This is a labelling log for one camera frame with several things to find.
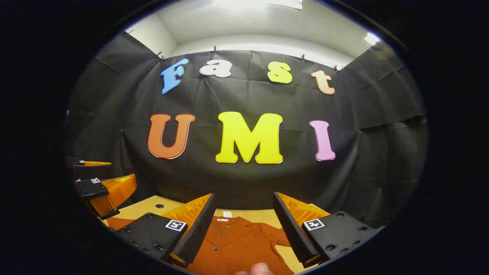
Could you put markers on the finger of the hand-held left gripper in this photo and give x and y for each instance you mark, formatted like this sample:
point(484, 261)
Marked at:
point(91, 189)
point(89, 171)

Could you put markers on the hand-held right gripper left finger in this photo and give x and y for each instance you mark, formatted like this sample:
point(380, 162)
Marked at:
point(198, 229)

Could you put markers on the white paper garment tag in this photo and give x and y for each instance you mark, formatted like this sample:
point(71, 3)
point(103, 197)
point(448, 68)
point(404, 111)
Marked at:
point(227, 214)

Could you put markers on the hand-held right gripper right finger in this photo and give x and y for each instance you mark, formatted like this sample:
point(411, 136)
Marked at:
point(290, 229)

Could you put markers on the rust orange knit garment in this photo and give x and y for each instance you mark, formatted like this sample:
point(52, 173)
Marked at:
point(237, 244)

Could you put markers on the black backdrop cloth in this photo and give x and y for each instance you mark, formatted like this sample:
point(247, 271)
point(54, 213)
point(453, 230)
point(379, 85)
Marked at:
point(237, 183)

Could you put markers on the ceiling light panel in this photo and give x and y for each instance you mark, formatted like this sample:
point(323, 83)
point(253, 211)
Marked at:
point(371, 38)
point(259, 3)

